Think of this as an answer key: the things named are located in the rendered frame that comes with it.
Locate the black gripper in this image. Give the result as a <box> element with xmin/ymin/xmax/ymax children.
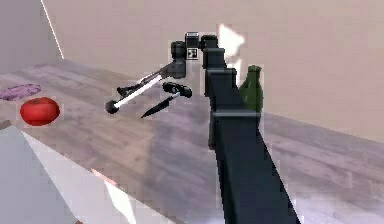
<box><xmin>104</xmin><ymin>40</ymin><xmax>188</xmax><ymax>115</ymax></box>

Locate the black kitchen knife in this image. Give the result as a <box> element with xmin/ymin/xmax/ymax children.
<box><xmin>140</xmin><ymin>81</ymin><xmax>194</xmax><ymax>120</ymax></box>

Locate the red tomato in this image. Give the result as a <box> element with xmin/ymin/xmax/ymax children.
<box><xmin>19</xmin><ymin>96</ymin><xmax>61</xmax><ymax>127</ymax></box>

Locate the purple flat round thing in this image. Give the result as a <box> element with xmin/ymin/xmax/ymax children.
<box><xmin>0</xmin><ymin>83</ymin><xmax>43</xmax><ymax>102</ymax></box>

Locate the green glass bottle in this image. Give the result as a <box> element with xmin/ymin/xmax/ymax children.
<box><xmin>237</xmin><ymin>65</ymin><xmax>265</xmax><ymax>113</ymax></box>

